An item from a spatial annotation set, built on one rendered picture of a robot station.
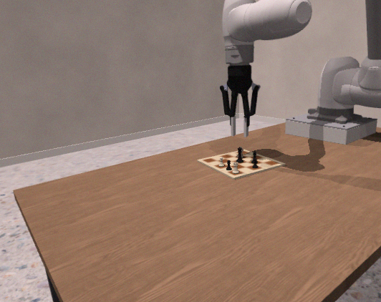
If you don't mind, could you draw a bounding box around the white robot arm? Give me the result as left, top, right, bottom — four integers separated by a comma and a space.
222, 0, 381, 124

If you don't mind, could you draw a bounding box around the checkered chessboard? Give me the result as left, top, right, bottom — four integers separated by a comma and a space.
197, 150, 286, 180

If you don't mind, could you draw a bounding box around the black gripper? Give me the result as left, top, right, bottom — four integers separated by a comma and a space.
220, 65, 260, 137

